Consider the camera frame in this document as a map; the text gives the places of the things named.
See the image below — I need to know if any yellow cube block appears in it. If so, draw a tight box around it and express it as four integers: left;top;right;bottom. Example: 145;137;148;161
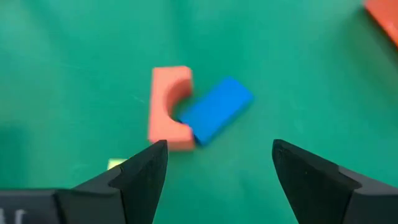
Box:
107;157;128;171

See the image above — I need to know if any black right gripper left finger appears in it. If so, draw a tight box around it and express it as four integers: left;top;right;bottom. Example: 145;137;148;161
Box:
55;139;169;224

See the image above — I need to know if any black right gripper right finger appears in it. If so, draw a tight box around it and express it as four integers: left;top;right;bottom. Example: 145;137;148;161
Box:
272;139;398;224

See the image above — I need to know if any orange plastic basket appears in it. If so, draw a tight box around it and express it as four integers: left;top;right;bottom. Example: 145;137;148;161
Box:
363;0;398;48

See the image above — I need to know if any red arch block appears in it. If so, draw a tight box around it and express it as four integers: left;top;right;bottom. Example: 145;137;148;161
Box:
147;65;197;152

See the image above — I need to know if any blue rectangular block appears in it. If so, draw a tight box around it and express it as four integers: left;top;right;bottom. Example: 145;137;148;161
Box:
177;76;255;147

